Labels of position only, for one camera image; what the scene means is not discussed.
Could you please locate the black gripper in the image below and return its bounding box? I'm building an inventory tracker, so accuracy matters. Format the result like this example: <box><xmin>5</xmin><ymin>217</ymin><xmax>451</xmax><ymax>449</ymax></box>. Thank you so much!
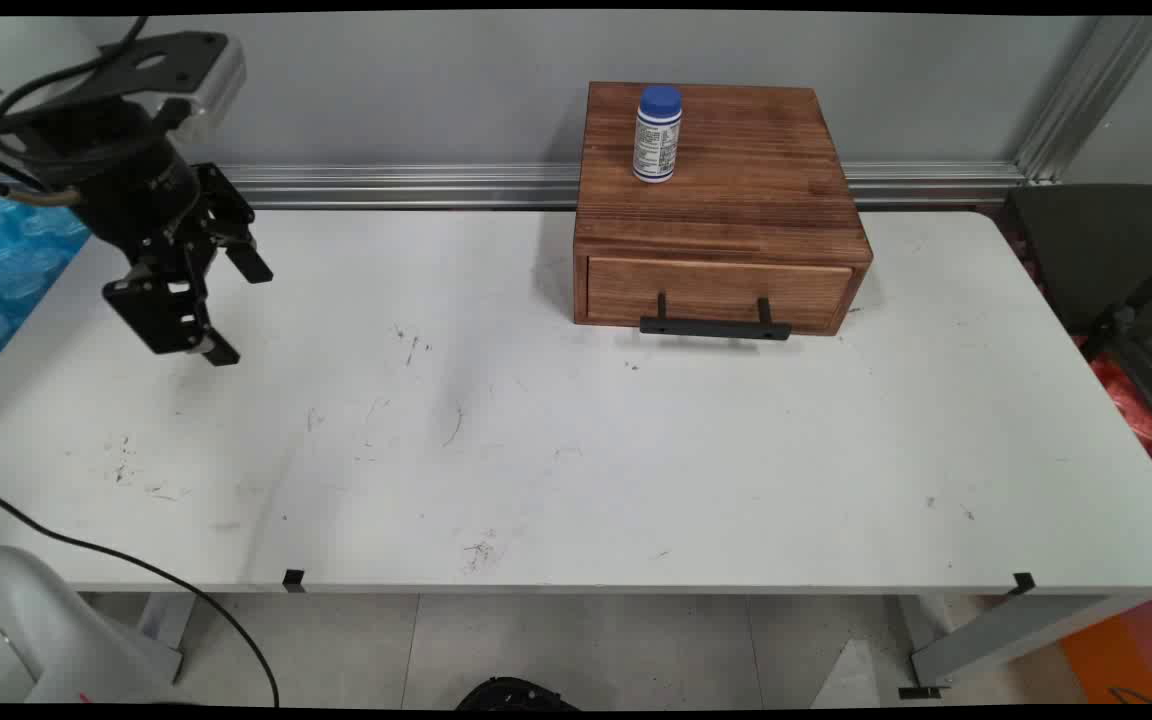
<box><xmin>21</xmin><ymin>100</ymin><xmax>275</xmax><ymax>368</ymax></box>

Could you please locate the blue bubble wrap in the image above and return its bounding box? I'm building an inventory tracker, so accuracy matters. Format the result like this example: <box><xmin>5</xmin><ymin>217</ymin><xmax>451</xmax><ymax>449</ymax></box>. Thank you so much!
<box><xmin>0</xmin><ymin>190</ymin><xmax>94</xmax><ymax>393</ymax></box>

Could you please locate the grey table leg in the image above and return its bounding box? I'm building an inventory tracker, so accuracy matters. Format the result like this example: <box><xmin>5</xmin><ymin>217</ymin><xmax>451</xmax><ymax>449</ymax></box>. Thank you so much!
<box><xmin>898</xmin><ymin>592</ymin><xmax>1152</xmax><ymax>691</ymax></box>
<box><xmin>134</xmin><ymin>592</ymin><xmax>199</xmax><ymax>687</ymax></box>

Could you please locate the white bottle with blue cap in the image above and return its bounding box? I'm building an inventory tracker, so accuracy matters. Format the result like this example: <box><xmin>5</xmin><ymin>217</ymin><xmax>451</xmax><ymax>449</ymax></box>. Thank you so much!
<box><xmin>632</xmin><ymin>85</ymin><xmax>684</xmax><ymax>185</ymax></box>

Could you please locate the black round floor object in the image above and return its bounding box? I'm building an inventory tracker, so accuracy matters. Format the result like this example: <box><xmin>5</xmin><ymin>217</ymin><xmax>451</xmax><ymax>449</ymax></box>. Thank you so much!
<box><xmin>454</xmin><ymin>676</ymin><xmax>579</xmax><ymax>711</ymax></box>

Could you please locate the brown wooden cabinet box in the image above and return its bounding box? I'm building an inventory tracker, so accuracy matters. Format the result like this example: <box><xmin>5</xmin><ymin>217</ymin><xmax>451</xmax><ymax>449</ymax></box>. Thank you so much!
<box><xmin>572</xmin><ymin>82</ymin><xmax>875</xmax><ymax>337</ymax></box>

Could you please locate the dark grey chair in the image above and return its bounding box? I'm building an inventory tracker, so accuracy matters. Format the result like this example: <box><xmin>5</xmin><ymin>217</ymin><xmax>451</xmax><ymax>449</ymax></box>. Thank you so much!
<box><xmin>999</xmin><ymin>182</ymin><xmax>1152</xmax><ymax>353</ymax></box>

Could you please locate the diagonal aluminium profile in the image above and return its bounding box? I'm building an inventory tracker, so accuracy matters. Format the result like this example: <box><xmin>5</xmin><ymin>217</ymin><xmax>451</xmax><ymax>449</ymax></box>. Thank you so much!
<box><xmin>1014</xmin><ymin>15</ymin><xmax>1152</xmax><ymax>187</ymax></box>

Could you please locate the red plastic bag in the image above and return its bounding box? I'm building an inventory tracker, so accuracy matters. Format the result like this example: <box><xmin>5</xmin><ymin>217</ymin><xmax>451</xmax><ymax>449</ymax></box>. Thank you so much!
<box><xmin>1088</xmin><ymin>352</ymin><xmax>1152</xmax><ymax>473</ymax></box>

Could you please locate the orange floor mat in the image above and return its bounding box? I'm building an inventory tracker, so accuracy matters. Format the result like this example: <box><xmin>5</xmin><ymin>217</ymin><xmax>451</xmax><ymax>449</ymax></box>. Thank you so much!
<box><xmin>1060</xmin><ymin>596</ymin><xmax>1152</xmax><ymax>707</ymax></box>

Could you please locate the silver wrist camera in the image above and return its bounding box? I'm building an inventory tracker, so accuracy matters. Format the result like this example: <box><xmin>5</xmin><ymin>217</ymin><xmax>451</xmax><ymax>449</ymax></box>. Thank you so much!
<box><xmin>176</xmin><ymin>38</ymin><xmax>248</xmax><ymax>143</ymax></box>

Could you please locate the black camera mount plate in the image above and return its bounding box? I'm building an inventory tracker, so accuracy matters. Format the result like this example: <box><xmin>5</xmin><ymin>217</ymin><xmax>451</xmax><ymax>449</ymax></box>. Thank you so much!
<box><xmin>4</xmin><ymin>30</ymin><xmax>233</xmax><ymax>133</ymax></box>

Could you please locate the horizontal aluminium rail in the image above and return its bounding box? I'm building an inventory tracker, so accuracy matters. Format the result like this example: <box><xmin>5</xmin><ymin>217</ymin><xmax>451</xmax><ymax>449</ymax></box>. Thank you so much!
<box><xmin>0</xmin><ymin>161</ymin><xmax>1029</xmax><ymax>212</ymax></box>

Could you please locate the long black cable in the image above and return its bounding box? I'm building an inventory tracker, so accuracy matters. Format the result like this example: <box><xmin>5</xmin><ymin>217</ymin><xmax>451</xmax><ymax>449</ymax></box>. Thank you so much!
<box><xmin>0</xmin><ymin>15</ymin><xmax>152</xmax><ymax>197</ymax></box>
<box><xmin>0</xmin><ymin>482</ymin><xmax>282</xmax><ymax>707</ymax></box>

